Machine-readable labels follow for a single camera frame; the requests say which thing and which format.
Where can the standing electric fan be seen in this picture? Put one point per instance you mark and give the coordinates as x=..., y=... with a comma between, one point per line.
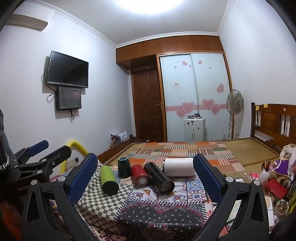
x=235, y=106

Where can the patchwork striped bed cover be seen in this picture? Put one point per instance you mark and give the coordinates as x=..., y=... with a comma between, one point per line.
x=215, y=152

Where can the red cylindrical cup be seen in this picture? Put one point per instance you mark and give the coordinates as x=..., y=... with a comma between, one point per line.
x=140, y=177

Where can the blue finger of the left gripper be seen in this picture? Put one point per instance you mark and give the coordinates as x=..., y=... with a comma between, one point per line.
x=58, y=156
x=37, y=148

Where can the black cylindrical tumbler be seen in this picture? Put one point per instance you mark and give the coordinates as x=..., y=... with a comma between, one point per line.
x=163, y=183

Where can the wall mounted black television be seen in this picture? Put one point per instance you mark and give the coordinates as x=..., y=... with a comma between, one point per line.
x=66, y=70

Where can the bag by the door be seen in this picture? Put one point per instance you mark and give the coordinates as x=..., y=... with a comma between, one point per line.
x=118, y=138

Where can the patterned colourful tablecloth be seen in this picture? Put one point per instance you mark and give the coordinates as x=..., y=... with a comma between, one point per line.
x=147, y=215

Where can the dark green faceted cup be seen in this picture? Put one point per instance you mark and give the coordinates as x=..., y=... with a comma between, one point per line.
x=124, y=167

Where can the plush toy purple dress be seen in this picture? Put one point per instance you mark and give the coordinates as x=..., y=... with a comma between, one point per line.
x=282, y=167

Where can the air conditioner unit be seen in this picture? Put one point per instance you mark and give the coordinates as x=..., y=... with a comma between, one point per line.
x=26, y=22

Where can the red box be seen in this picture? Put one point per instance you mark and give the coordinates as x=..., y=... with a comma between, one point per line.
x=276, y=189

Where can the white cylindrical tumbler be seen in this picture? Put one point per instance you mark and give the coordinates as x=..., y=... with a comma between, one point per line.
x=178, y=167

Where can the brown wooden door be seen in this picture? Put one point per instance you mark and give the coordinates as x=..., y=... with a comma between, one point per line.
x=147, y=105

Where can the clear plastic bottle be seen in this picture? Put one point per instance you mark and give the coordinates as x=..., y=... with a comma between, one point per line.
x=264, y=176

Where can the checkered green white cloth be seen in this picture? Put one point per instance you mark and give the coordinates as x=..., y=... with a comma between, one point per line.
x=99, y=209

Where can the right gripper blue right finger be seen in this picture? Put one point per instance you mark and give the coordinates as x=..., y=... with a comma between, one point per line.
x=211, y=178

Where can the sliding wardrobe with hearts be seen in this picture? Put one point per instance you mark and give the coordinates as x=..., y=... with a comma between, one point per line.
x=194, y=78

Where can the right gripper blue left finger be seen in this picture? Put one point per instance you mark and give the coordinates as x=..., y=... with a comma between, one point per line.
x=79, y=177

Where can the small black wall monitor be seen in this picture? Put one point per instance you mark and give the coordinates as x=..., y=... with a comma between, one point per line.
x=67, y=98

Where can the wooden bed frame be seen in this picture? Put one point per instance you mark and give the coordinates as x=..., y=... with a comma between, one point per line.
x=240, y=152

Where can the white small cabinet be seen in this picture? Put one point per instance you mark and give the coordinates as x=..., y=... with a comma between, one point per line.
x=194, y=128

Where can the green sleeved glass bottle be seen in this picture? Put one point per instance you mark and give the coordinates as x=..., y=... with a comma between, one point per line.
x=108, y=181

